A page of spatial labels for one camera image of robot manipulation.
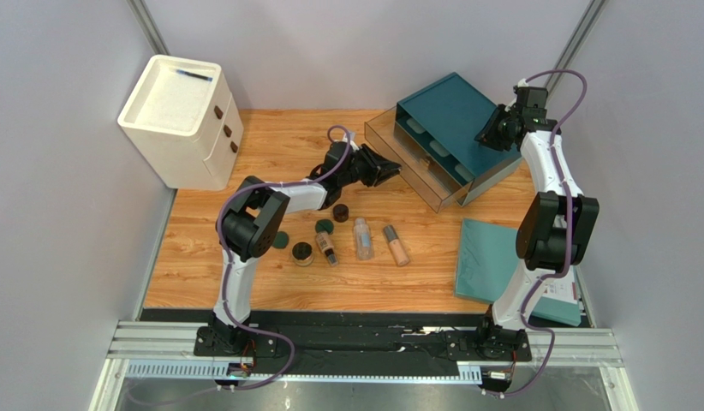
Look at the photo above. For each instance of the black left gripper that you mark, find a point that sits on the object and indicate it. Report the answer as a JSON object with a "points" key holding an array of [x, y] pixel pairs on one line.
{"points": [[381, 169]]}

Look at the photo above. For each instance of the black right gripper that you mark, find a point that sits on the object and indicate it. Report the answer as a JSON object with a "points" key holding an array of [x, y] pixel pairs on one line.
{"points": [[495, 128]]}

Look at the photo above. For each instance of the clear plastic bottle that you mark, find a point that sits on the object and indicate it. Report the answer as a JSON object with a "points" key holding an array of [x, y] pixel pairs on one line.
{"points": [[363, 239]]}

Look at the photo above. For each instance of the transparent smoky drawer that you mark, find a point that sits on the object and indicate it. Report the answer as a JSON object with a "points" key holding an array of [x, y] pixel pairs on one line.
{"points": [[405, 142]]}

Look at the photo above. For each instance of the brown foundation bottle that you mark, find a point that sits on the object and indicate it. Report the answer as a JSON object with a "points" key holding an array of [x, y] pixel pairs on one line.
{"points": [[326, 246]]}

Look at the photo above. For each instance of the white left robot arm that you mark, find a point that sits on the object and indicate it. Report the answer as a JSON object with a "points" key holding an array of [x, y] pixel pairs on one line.
{"points": [[248, 224]]}

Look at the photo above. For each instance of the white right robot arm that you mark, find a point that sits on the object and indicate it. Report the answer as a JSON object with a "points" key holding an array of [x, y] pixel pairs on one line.
{"points": [[554, 235]]}

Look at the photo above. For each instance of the dark brown small jar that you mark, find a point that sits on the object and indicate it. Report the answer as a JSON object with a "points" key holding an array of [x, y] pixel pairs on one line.
{"points": [[340, 213]]}

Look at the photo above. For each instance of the teal drawer organizer box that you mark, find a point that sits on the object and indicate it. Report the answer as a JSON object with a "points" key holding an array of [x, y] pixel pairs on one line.
{"points": [[453, 112]]}

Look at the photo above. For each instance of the green round compact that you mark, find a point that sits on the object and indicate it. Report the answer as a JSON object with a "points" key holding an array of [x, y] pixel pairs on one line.
{"points": [[324, 225]]}

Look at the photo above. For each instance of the beige foundation tube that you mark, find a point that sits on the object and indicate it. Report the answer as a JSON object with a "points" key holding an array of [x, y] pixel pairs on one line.
{"points": [[398, 251]]}

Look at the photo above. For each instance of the black-lid powder jar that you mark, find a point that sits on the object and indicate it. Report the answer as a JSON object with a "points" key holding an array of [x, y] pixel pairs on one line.
{"points": [[302, 254]]}

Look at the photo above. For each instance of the dark green round disc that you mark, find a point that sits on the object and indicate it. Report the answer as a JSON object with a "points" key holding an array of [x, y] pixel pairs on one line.
{"points": [[281, 240]]}

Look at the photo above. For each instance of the teal flat box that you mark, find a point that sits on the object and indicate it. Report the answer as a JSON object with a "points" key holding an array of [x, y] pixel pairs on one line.
{"points": [[486, 263]]}

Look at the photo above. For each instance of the white paper label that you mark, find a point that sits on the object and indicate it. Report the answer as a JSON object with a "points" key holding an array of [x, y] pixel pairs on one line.
{"points": [[563, 289]]}

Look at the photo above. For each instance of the white three-drawer cabinet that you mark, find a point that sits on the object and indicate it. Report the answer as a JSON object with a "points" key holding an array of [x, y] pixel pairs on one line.
{"points": [[188, 130]]}

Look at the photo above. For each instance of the black pen on cabinet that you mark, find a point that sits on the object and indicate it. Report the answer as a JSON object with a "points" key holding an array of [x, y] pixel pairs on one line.
{"points": [[194, 75]]}

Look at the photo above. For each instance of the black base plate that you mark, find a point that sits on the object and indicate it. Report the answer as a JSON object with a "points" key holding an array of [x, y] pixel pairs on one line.
{"points": [[437, 342]]}

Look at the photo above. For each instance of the aluminium mounting rail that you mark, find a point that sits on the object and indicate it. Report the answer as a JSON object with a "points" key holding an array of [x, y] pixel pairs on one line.
{"points": [[355, 353]]}

